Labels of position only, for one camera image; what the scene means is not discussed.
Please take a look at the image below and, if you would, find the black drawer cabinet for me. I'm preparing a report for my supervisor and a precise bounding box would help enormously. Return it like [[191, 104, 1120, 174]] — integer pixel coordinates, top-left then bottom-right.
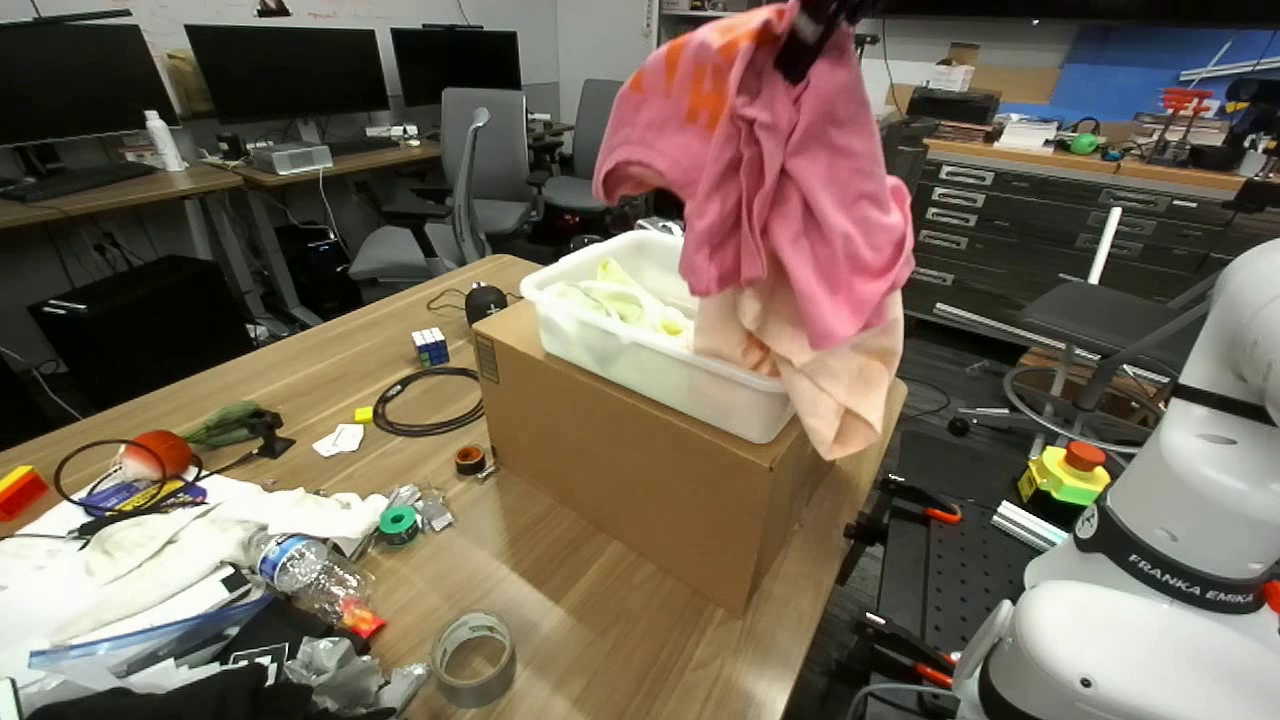
[[903, 137, 1250, 338]]

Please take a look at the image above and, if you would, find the white paper scrap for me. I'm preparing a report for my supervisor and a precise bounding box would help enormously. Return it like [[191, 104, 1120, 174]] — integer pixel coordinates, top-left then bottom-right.
[[307, 419, 366, 459]]

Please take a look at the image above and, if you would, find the pink t-shirt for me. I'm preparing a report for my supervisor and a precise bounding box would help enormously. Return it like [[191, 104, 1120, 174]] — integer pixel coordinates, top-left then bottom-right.
[[590, 0, 919, 354]]

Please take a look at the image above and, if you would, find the red orange round object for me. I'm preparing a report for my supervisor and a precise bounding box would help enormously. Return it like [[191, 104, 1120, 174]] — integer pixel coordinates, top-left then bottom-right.
[[117, 427, 205, 489]]

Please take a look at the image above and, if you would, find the crumpled plastic bags pile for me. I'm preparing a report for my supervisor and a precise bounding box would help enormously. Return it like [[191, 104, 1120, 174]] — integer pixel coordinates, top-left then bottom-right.
[[0, 474, 393, 695]]

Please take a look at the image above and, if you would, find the black orange clamp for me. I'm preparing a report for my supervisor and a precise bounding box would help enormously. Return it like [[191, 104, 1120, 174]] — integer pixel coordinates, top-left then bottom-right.
[[853, 609, 962, 695], [838, 474, 969, 553]]

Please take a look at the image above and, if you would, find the gray duct tape roll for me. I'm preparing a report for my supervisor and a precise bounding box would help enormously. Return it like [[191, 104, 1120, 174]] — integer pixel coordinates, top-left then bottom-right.
[[430, 609, 520, 713]]

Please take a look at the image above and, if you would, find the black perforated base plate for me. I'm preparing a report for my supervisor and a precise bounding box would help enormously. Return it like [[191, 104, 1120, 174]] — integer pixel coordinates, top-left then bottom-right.
[[797, 414, 1073, 720]]

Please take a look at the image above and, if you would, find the pale yellow-green towel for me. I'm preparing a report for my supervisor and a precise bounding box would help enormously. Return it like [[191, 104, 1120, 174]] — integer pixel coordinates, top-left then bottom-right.
[[550, 258, 698, 343]]

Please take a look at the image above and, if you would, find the black computer monitor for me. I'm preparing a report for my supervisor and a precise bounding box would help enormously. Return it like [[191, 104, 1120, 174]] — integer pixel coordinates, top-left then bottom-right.
[[0, 15, 174, 149], [178, 21, 393, 130], [386, 23, 524, 112]]

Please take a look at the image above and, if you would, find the long wooden desk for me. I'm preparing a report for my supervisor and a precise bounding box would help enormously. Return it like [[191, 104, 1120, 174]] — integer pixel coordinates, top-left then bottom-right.
[[0, 137, 452, 236]]

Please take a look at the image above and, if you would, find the green tape roll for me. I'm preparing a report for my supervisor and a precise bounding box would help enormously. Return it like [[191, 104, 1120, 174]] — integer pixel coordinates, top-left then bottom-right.
[[373, 499, 425, 548]]

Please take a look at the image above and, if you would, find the yellow red emergency stop button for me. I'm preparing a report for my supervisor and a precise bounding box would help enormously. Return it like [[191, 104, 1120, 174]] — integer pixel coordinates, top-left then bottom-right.
[[1015, 438, 1116, 514]]

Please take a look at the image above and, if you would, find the black cable coil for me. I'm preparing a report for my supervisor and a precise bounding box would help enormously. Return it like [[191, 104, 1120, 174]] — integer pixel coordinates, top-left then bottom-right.
[[366, 363, 487, 441]]

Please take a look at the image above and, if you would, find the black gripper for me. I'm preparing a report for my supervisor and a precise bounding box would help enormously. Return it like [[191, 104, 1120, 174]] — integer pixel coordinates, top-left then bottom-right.
[[772, 0, 876, 90]]

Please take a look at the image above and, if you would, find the wooden workbench top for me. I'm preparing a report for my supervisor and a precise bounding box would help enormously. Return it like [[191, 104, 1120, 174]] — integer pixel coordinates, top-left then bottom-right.
[[919, 132, 1280, 205]]

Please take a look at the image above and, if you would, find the black keyboard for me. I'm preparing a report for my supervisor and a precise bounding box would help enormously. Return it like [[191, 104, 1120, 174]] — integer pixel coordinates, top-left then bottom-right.
[[0, 156, 164, 205]]

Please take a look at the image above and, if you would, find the Rubik's cube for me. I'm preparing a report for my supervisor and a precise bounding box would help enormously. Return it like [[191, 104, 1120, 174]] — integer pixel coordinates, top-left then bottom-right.
[[409, 324, 452, 372]]

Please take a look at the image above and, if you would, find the brown cardboard box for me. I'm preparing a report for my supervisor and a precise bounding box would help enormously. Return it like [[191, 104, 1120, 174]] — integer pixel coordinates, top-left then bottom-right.
[[469, 297, 911, 615]]

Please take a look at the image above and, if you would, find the small black round speaker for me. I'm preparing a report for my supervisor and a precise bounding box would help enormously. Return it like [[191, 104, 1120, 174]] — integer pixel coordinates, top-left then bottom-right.
[[461, 281, 510, 329]]

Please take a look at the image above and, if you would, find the green black hand tool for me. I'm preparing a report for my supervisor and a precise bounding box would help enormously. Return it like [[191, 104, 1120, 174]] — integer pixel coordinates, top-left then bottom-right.
[[178, 401, 295, 463]]

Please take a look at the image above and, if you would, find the black box under desk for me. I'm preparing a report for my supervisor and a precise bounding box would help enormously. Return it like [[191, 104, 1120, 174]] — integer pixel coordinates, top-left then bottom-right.
[[27, 253, 254, 405]]

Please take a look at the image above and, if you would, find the white plastic container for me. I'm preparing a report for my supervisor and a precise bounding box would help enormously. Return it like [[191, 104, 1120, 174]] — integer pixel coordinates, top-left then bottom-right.
[[515, 229, 805, 447]]

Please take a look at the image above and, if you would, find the silver aluminum bar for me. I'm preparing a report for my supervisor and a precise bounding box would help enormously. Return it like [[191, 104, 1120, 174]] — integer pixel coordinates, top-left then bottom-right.
[[991, 499, 1074, 553]]

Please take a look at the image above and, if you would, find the peach t-shirt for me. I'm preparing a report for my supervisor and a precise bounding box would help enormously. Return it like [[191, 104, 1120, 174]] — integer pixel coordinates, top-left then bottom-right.
[[693, 285, 911, 463]]

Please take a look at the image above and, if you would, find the crumpled silver plastic wrap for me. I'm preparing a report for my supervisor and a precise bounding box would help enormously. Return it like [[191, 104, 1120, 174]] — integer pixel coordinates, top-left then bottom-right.
[[281, 632, 430, 718]]

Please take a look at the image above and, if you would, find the red yellow block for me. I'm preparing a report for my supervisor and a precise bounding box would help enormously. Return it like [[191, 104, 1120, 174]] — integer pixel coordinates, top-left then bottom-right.
[[0, 459, 54, 530]]

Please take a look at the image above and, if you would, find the clear plastic water bottle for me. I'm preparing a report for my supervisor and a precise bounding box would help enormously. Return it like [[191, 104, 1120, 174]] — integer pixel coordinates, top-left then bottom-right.
[[245, 530, 393, 648]]

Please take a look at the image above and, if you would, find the gray desktop device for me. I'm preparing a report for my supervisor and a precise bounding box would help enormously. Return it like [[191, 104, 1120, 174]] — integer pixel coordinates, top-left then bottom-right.
[[245, 137, 337, 180]]

